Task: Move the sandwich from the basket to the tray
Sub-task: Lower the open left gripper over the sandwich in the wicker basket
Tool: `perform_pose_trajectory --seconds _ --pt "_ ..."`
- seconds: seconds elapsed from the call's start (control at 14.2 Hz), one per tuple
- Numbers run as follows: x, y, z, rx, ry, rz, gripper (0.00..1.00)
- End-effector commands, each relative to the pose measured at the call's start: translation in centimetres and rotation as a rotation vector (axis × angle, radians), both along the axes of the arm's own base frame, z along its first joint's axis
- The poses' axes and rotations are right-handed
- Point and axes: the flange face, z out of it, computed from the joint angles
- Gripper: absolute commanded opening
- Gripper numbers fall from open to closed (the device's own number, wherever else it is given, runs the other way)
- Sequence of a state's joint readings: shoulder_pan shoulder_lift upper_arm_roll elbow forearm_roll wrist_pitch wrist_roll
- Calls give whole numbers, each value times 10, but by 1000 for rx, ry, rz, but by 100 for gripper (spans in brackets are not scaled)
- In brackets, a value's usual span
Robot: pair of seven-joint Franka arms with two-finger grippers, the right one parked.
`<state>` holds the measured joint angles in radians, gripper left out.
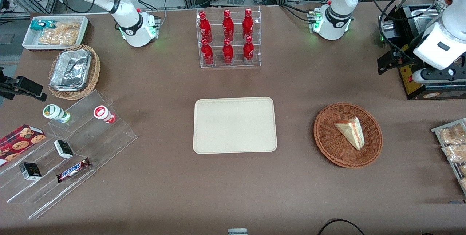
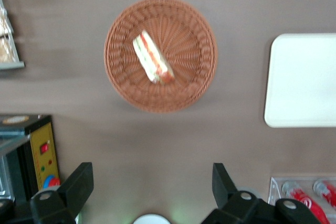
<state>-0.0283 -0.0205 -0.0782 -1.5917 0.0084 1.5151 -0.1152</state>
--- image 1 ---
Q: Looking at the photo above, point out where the small wicker basket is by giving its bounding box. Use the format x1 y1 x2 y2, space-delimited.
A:
48 44 101 101

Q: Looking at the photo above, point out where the clear acrylic stepped shelf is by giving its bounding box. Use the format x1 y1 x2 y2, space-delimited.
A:
0 89 139 220

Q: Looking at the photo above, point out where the green lid yogurt cup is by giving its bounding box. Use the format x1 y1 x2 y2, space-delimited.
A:
43 104 72 124

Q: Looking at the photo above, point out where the steel warmer pan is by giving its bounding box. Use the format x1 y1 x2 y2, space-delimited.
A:
411 8 445 35

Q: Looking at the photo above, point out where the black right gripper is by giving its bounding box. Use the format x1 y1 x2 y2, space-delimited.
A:
0 68 48 102

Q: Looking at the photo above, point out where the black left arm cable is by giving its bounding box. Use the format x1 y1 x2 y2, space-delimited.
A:
371 0 445 63

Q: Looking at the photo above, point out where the small black box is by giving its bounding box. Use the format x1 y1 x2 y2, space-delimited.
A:
53 139 74 159
19 162 43 181

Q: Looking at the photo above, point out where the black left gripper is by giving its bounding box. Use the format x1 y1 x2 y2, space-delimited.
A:
377 44 421 75

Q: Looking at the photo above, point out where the black food warmer appliance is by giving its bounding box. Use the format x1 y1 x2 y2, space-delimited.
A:
378 4 466 101

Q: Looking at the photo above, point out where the black cable loop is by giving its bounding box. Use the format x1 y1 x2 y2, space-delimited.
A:
317 219 366 235

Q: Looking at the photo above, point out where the large brown wicker basket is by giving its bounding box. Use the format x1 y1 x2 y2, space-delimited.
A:
313 103 383 169

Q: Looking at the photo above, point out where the Snickers chocolate bar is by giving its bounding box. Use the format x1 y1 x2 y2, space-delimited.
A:
56 157 92 183

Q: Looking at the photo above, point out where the clear acrylic bottle rack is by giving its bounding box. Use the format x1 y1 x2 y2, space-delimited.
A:
196 5 262 69

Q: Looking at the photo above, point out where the stack of foil trays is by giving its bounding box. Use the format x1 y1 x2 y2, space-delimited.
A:
49 49 92 92

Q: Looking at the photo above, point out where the red lid yogurt cup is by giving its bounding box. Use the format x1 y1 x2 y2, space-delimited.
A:
93 105 117 124

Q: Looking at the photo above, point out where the triangular sandwich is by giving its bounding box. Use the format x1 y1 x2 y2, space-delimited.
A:
334 116 365 151

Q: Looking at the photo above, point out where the red soda bottle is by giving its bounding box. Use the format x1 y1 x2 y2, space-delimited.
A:
222 10 235 41
222 38 234 65
199 11 213 43
242 36 255 64
242 8 254 39
201 38 214 66

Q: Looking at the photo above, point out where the beige plastic tray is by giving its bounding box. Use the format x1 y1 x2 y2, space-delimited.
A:
193 97 277 154

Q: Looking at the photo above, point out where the white rectangular bin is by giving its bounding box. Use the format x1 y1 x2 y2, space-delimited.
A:
22 15 89 51

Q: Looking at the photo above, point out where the clear bag of crackers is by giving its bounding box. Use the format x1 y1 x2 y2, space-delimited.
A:
38 22 82 45

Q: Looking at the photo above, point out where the teal snack packet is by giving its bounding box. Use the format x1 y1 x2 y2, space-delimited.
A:
30 19 58 32

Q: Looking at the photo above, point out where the red cookie box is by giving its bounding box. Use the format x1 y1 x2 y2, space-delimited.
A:
0 124 47 167

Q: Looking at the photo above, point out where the grey snack rack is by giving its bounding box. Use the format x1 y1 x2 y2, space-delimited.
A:
431 117 466 196

